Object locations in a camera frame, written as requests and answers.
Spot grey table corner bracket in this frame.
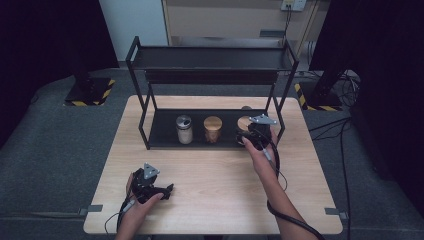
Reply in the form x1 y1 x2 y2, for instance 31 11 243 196
324 207 350 221
78 204 104 217

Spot glass jar of cinnamon sticks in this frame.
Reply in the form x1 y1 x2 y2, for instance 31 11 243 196
203 115 223 145

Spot black metal shelf rack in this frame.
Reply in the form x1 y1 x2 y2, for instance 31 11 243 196
125 35 300 151

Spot black floor cables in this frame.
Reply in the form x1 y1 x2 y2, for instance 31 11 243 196
308 71 363 240

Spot glass shaker jar silver lid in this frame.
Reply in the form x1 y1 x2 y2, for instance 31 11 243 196
175 114 195 146

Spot white wall socket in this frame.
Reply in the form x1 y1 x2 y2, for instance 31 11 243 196
280 0 308 12

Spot person's left hand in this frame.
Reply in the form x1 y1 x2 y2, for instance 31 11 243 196
124 172 165 219

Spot person's right hand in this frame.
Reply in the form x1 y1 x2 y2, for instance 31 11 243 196
241 129 280 183

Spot pale glass jar wooden lid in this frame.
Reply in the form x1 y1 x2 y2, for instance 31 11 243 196
236 115 254 133

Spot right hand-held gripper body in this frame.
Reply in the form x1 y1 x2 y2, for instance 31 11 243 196
248 113 278 151

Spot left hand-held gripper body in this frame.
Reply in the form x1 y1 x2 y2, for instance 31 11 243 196
130 162 165 204

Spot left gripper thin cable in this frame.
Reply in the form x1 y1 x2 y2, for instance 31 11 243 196
104 198 138 236

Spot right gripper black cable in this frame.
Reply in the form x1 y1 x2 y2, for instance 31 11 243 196
263 133 327 240

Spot striped-edge black stand base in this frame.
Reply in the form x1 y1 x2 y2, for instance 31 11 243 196
294 81 344 112
63 77 116 108

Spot black curtain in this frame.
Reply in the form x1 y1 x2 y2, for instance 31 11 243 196
309 0 424 208
0 0 120 149

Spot beige cabinet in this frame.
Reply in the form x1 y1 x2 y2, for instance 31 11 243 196
161 0 323 47

